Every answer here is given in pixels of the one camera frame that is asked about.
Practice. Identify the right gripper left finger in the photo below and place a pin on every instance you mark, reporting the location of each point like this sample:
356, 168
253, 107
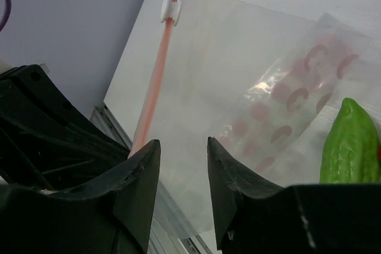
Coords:
111, 213

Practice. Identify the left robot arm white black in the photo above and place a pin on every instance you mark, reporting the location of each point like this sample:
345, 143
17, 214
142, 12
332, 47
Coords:
46, 142

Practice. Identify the clear zip top bag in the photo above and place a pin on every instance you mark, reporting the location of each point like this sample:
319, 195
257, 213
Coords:
264, 83

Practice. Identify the light green toy gourd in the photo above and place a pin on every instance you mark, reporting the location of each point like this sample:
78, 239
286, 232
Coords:
350, 151

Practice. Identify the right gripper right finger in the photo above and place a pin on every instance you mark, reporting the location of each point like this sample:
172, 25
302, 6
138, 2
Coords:
254, 215

